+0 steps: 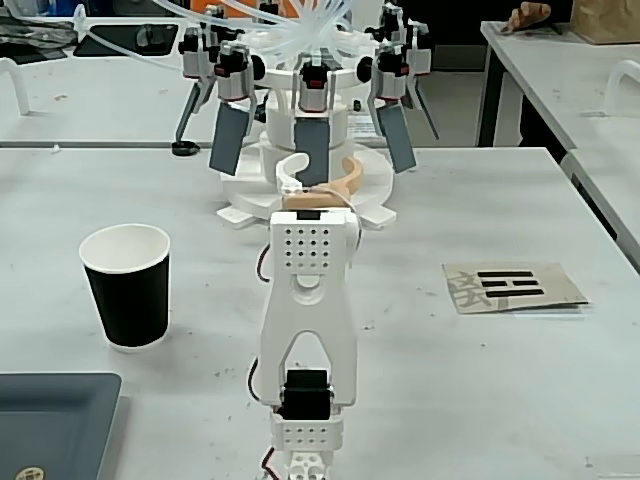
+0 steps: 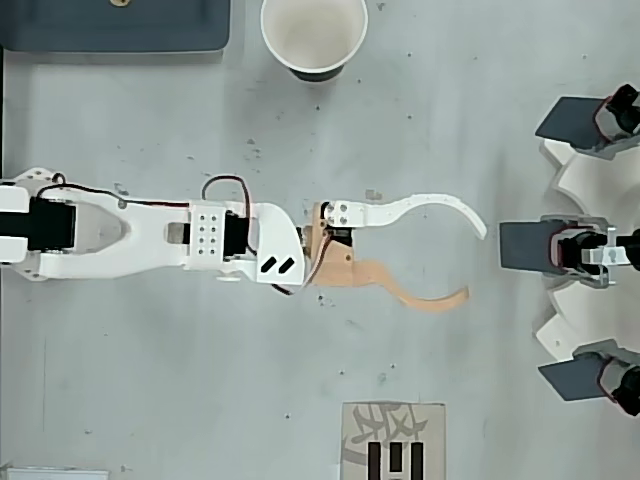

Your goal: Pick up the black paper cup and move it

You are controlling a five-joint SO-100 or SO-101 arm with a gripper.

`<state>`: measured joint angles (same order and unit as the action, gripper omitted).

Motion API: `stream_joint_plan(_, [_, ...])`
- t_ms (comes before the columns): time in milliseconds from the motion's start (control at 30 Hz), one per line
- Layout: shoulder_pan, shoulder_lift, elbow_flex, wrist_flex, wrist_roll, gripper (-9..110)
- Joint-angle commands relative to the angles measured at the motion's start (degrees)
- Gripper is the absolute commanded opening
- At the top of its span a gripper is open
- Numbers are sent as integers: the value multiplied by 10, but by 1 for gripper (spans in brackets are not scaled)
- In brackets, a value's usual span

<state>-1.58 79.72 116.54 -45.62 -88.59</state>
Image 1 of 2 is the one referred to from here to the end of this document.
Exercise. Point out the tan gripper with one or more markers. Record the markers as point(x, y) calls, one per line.
point(311, 201)

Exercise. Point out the black paper cup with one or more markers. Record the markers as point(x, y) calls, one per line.
point(130, 300)

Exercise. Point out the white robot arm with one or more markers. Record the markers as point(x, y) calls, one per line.
point(310, 300)

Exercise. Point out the bystander hand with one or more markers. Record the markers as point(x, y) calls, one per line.
point(527, 15)

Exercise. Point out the silver actuator with grey paddle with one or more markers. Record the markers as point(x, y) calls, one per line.
point(312, 145)

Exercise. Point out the printed paper label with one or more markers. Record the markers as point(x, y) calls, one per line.
point(361, 125)

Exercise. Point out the multi-legged robot device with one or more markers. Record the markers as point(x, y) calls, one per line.
point(272, 130)

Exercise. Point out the lower dark grey paddle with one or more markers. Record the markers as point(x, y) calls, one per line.
point(397, 135)

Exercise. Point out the dark grey paddle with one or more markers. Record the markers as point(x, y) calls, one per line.
point(230, 135)
point(397, 135)

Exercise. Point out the upper dark grey paddle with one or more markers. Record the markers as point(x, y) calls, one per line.
point(230, 135)

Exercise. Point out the small black round cap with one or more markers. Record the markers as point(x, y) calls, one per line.
point(184, 148)

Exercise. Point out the clear plastic tube bundle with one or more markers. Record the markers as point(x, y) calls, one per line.
point(310, 30)

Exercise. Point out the silver actuator with thin leg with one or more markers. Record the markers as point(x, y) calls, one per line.
point(194, 55)
point(419, 50)

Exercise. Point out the dark table leg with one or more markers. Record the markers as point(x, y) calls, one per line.
point(492, 95)

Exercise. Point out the cardboard card with black bars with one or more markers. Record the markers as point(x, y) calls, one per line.
point(515, 287)

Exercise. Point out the black flat tray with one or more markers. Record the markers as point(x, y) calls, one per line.
point(110, 42)

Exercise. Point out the dark crumpled material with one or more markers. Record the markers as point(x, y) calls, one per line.
point(30, 32)

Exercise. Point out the brown paper bag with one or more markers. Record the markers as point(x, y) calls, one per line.
point(607, 20)

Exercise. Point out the grey plastic tray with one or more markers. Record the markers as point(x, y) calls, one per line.
point(50, 425)

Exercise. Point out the round gold sticker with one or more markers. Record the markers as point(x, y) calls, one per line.
point(29, 473)

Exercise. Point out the white curved bracket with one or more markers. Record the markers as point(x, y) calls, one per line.
point(622, 75)
point(14, 75)

